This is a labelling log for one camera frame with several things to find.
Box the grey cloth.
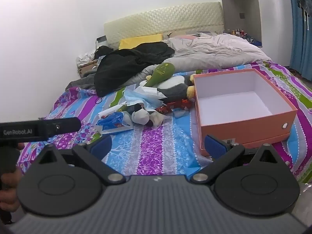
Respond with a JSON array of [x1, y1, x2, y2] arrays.
[[65, 72, 98, 89]]

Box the red foil wrapper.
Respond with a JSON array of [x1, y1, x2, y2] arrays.
[[171, 99, 191, 111]]

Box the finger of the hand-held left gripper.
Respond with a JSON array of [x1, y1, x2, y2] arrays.
[[47, 117, 81, 137]]

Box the blue plastic bag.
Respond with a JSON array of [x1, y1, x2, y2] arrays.
[[97, 111, 134, 135]]

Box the small panda plush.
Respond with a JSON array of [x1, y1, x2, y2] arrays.
[[130, 104, 156, 128]]

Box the blue face mask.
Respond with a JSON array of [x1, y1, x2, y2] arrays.
[[123, 89, 168, 110]]

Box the white crumpled cloth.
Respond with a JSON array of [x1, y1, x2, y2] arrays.
[[77, 51, 98, 66]]

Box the grey white penguin plush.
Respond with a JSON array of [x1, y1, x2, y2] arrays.
[[139, 74, 196, 103]]

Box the white plastic bottle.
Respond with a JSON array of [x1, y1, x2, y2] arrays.
[[98, 105, 123, 118]]

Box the yellow pillow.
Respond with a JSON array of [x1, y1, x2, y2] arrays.
[[118, 34, 163, 50]]

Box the orange cardboard box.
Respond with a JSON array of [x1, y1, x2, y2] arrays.
[[193, 69, 298, 156]]

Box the black garment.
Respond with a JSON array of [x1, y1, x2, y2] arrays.
[[94, 41, 175, 97]]

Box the blue curtain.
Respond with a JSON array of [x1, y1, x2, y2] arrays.
[[288, 0, 312, 82]]

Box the grey duvet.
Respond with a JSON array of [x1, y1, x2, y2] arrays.
[[127, 33, 272, 88]]

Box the cream padded headboard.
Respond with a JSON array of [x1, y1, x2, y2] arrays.
[[104, 2, 225, 47]]

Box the row of small bottles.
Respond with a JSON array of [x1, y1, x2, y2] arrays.
[[228, 28, 248, 39]]

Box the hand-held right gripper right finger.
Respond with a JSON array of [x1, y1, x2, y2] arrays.
[[191, 134, 277, 184]]

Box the white tissue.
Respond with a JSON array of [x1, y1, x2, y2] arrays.
[[135, 85, 159, 97]]

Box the brown cardboard carton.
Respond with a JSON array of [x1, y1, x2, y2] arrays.
[[77, 60, 100, 77]]

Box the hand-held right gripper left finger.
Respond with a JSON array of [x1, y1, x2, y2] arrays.
[[39, 135, 126, 184]]

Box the green plush mallet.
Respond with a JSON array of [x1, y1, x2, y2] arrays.
[[144, 63, 176, 88]]

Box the person's left hand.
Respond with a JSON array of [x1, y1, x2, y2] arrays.
[[0, 167, 23, 213]]

